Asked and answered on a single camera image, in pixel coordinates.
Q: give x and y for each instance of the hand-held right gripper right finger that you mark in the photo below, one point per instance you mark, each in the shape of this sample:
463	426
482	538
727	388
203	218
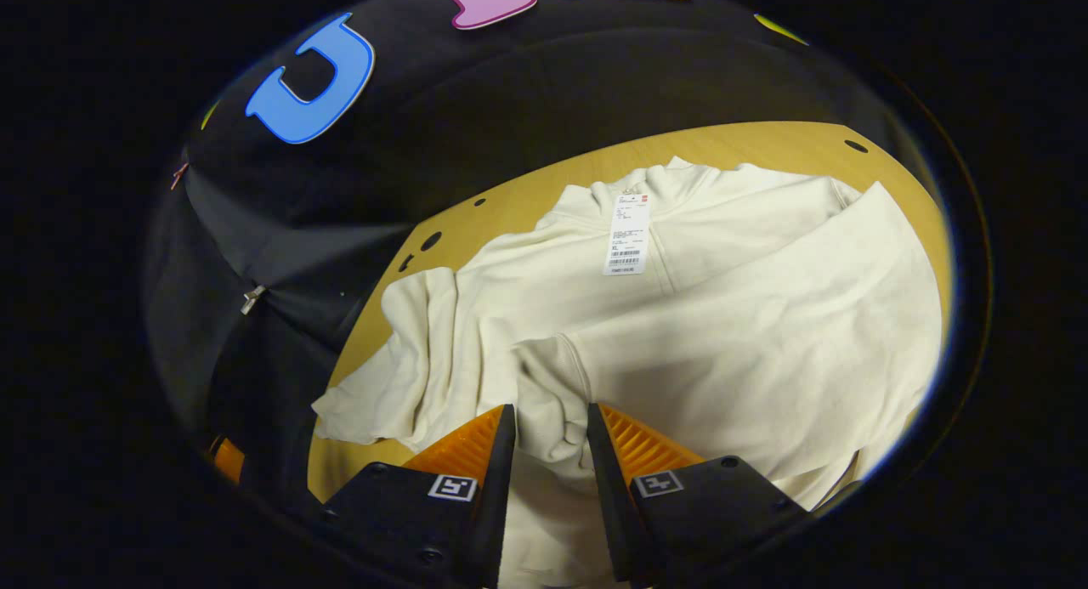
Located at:
608	504

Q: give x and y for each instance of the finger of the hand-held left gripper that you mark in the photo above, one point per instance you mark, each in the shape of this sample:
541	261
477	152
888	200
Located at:
228	460

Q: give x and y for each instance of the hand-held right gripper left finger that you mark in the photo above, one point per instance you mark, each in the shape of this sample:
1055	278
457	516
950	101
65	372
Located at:
497	504

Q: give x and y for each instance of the cream white sweater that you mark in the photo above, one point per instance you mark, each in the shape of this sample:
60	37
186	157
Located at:
722	342

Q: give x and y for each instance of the silver metal clip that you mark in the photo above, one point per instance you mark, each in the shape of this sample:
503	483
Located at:
252	298

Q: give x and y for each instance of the white paper tag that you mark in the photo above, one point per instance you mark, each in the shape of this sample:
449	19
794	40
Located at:
627	232

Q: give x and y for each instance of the copper metal clip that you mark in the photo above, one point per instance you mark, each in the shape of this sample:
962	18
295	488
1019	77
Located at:
178	175

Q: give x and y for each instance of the black backdrop cloth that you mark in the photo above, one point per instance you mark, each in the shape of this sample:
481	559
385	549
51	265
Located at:
510	104

